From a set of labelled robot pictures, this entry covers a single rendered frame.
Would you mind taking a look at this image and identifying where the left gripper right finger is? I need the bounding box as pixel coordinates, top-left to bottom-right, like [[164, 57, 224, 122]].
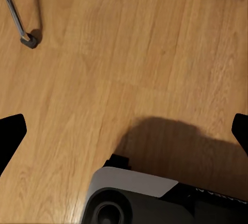
[[231, 114, 248, 155]]

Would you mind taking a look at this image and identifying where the swivel chair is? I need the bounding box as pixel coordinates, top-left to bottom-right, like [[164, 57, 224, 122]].
[[6, 0, 38, 49]]

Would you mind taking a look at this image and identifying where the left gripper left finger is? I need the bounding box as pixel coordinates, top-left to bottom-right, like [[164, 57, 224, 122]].
[[0, 114, 27, 176]]

